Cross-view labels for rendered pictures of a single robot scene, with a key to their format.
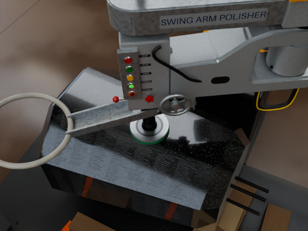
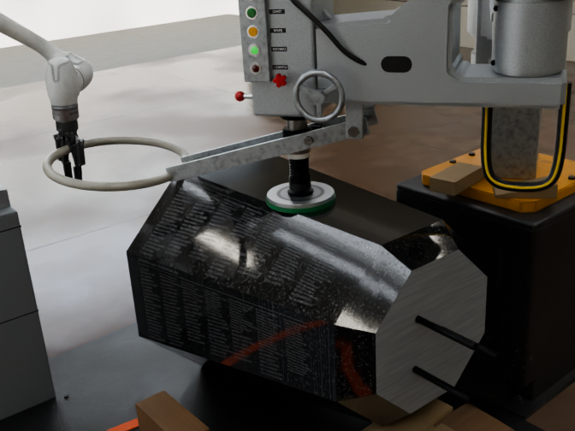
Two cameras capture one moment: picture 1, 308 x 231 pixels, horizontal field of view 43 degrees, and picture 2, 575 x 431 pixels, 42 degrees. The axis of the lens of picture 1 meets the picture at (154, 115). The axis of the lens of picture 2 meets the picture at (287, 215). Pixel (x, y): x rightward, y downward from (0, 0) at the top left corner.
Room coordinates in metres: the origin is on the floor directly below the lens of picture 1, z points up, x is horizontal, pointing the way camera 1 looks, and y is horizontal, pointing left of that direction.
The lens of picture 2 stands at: (-0.81, -0.79, 1.73)
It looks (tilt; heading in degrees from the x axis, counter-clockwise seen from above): 22 degrees down; 23
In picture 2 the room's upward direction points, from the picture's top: 3 degrees counter-clockwise
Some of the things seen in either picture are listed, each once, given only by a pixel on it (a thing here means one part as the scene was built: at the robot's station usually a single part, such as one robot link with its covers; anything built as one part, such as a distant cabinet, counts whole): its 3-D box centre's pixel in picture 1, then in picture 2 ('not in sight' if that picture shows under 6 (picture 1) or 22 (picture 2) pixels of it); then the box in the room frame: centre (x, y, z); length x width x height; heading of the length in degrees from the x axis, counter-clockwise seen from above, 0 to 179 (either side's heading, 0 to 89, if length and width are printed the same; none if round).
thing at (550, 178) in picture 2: (277, 90); (523, 138); (1.28, -0.63, 1.10); 0.23 x 0.03 x 0.32; 93
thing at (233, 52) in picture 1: (232, 61); (426, 49); (1.26, -0.37, 1.35); 0.74 x 0.23 x 0.49; 93
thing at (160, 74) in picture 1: (162, 62); (318, 42); (1.26, -0.05, 1.36); 0.36 x 0.22 x 0.45; 93
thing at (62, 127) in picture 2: not in sight; (68, 132); (1.26, 0.90, 1.04); 0.08 x 0.07 x 0.09; 78
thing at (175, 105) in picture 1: (174, 99); (322, 93); (1.14, -0.10, 1.24); 0.15 x 0.10 x 0.15; 93
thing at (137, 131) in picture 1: (149, 125); (300, 194); (1.25, 0.03, 0.89); 0.21 x 0.21 x 0.01
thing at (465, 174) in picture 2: not in sight; (456, 178); (1.73, -0.38, 0.81); 0.20 x 0.10 x 0.05; 160
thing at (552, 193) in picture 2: not in sight; (524, 186); (1.70, -0.62, 0.80); 0.20 x 0.10 x 0.05; 101
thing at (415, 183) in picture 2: (224, 90); (503, 268); (1.93, -0.54, 0.37); 0.66 x 0.66 x 0.74; 62
